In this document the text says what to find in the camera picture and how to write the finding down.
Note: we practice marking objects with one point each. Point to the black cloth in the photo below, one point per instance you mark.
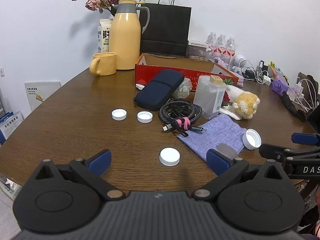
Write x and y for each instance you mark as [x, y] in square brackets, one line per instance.
[293, 106]

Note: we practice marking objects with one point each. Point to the purple fluffy headband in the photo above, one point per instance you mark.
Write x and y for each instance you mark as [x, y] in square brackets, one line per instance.
[238, 80]
[221, 61]

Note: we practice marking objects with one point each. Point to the translucent plastic bottle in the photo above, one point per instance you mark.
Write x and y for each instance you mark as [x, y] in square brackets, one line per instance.
[208, 97]

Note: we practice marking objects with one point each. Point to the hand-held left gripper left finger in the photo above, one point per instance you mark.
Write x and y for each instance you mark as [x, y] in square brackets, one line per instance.
[100, 162]

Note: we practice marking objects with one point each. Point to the purple plastic bag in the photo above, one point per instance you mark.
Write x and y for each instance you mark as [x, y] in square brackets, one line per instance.
[280, 86]

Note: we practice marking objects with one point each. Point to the orange cardboard box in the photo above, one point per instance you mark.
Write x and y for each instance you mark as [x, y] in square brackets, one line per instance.
[147, 73]

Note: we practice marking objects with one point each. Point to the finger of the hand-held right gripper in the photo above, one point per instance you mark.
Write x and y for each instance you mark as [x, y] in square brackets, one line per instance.
[305, 139]
[271, 151]

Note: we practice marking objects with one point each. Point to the small white desk fan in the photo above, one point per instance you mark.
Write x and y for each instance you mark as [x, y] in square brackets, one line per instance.
[238, 61]

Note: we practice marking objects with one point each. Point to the white yellow plush toy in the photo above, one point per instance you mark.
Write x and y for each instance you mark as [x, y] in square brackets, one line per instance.
[246, 105]

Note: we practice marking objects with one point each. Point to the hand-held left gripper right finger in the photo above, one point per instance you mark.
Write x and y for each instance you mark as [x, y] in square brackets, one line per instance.
[217, 161]

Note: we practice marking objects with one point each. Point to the white bottle cap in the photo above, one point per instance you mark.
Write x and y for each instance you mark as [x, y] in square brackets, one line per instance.
[252, 139]
[145, 116]
[170, 156]
[119, 114]

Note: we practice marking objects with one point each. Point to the crumpled clear plastic bag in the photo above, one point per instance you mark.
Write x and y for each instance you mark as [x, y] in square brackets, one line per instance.
[183, 90]

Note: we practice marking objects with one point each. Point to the yellow green snack packets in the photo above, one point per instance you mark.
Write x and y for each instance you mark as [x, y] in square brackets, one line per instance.
[276, 70]

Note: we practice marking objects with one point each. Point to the white milk carton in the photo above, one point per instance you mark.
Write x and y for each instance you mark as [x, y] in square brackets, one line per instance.
[103, 36]

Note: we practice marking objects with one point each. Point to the white cloth red print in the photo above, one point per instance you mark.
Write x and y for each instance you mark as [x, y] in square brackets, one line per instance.
[230, 112]

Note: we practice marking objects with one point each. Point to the small white plastic piece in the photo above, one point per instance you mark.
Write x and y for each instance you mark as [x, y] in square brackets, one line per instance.
[140, 86]

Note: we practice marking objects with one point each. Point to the black paper bag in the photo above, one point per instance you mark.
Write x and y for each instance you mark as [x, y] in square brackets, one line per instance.
[165, 25]

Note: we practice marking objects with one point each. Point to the purple knitted cloth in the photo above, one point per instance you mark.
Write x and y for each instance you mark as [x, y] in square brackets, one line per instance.
[212, 135]

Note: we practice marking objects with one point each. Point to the yellow mug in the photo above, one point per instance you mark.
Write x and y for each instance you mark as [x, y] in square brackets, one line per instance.
[107, 63]

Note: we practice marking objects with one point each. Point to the clear seed container white lid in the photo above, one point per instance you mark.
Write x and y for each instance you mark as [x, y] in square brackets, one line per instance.
[197, 53]

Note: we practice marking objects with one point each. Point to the yellow thermos jug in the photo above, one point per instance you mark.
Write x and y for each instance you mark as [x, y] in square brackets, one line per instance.
[123, 37]

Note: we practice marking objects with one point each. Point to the water bottle red label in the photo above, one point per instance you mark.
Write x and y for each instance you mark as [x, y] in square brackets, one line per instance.
[211, 42]
[230, 48]
[221, 45]

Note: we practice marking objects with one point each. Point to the navy zip pouch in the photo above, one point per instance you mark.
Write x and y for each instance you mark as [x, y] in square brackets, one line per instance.
[157, 90]

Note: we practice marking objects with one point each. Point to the translucent round disc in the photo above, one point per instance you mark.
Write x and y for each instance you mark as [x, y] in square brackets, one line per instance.
[226, 151]

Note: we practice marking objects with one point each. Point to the white wall outlet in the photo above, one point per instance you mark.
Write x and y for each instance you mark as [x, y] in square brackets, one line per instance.
[2, 72]

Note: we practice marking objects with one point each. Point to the brown bag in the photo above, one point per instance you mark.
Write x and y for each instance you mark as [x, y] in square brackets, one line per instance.
[308, 78]

